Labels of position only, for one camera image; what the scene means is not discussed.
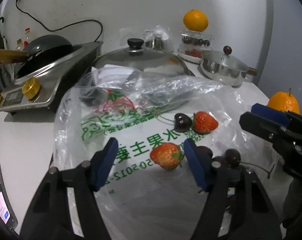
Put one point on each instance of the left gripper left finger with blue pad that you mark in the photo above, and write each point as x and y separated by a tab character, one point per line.
48	214

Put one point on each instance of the small steel pot with lid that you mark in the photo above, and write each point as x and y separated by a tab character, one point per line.
223	67

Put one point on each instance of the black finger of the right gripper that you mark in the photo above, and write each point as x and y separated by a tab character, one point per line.
264	125

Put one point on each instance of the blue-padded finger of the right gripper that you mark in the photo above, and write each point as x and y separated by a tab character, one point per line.
269	112

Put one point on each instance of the clear fruit container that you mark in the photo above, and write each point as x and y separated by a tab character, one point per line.
192	44

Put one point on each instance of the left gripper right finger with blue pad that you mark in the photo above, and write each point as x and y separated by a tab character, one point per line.
253	215

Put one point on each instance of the dark cherry with stem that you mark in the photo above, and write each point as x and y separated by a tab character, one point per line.
232	159

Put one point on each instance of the steel induction cooker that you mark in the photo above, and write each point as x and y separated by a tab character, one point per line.
43	82

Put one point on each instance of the large orange with stem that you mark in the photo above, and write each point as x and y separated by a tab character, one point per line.
284	101

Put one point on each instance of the large steel wok lid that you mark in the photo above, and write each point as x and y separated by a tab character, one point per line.
145	59

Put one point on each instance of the orange atop container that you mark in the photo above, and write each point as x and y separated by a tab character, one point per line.
195	20

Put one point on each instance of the oil bottle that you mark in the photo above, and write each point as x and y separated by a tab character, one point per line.
20	45

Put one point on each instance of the strawberry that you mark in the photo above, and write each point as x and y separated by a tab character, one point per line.
204	123
167	155

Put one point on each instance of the black wok wooden handle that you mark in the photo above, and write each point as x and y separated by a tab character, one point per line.
40	52

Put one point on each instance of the smartphone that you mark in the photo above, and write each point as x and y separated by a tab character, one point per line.
6	212

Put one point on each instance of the red-capped sauce bottle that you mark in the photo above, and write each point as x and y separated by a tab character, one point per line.
28	37

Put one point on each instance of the clear printed plastic bag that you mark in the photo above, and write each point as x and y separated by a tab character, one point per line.
141	200

